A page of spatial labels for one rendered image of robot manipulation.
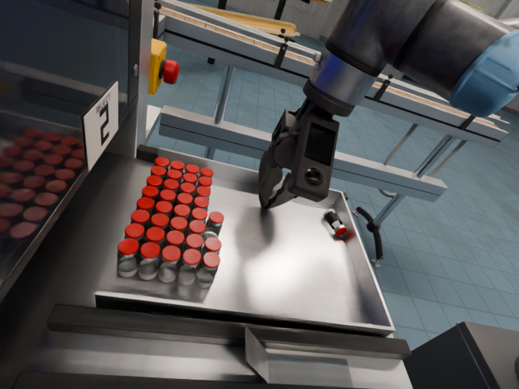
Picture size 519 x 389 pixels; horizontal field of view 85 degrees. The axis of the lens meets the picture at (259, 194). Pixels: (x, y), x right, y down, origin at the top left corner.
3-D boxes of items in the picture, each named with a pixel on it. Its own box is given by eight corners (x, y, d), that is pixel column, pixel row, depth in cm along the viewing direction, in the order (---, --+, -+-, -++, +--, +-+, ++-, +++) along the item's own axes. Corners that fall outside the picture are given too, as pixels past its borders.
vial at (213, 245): (196, 271, 36) (203, 249, 33) (198, 256, 37) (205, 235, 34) (214, 273, 36) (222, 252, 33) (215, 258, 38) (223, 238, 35)
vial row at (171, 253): (155, 282, 33) (158, 259, 30) (182, 184, 46) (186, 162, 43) (174, 284, 33) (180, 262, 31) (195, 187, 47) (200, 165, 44)
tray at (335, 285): (96, 311, 29) (94, 294, 27) (157, 164, 48) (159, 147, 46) (379, 341, 37) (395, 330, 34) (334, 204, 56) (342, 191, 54)
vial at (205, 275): (194, 287, 34) (201, 265, 31) (196, 271, 36) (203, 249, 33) (212, 289, 34) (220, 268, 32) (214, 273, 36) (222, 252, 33)
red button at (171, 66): (152, 82, 49) (154, 59, 46) (157, 75, 52) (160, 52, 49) (174, 89, 50) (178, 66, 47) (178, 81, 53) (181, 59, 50)
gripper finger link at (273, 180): (266, 190, 52) (288, 151, 46) (263, 212, 48) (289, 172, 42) (250, 184, 51) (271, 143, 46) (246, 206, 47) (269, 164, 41)
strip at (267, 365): (228, 382, 28) (245, 362, 24) (230, 350, 30) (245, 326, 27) (353, 389, 31) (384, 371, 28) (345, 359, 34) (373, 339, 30)
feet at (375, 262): (371, 266, 175) (385, 253, 166) (349, 210, 212) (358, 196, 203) (382, 268, 176) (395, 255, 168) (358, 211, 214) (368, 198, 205)
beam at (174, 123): (157, 135, 132) (160, 112, 124) (161, 126, 138) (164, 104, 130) (433, 202, 169) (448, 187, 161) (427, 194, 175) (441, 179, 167)
